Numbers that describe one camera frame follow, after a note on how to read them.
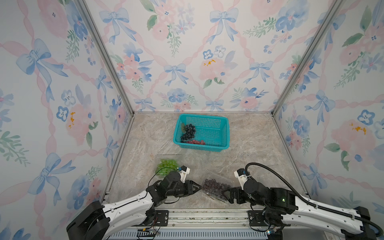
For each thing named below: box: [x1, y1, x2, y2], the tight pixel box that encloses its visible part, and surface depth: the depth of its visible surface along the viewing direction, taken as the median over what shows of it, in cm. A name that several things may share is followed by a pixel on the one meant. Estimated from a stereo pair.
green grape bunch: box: [156, 159, 180, 176], surface depth 88 cm
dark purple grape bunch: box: [202, 178, 231, 194], surface depth 80 cm
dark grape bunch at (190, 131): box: [181, 123, 196, 143], surface depth 105 cm
